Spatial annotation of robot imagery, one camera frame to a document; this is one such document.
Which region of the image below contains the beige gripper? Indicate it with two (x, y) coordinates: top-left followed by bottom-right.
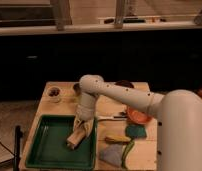
(66, 116), (94, 146)

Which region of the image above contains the green chili pepper toy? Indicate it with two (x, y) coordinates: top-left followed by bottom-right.
(122, 140), (135, 169)

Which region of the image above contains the black stand pole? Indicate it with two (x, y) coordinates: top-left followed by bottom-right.
(13, 125), (23, 171)

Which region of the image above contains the teal sponge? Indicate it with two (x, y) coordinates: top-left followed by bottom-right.
(125, 124), (147, 139)

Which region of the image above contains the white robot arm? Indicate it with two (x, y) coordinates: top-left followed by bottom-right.
(73, 75), (202, 171)

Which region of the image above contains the dark brown bowl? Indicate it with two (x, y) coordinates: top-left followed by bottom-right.
(115, 80), (134, 88)

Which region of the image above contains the knife with black handle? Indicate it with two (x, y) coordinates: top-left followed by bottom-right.
(96, 113), (127, 121)

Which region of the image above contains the green plastic tray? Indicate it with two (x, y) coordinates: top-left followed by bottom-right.
(25, 115), (97, 170)

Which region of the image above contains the orange plastic bowl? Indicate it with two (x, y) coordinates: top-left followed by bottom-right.
(126, 107), (152, 125)

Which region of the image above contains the dark grey cup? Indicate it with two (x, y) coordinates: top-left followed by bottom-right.
(73, 83), (81, 95)

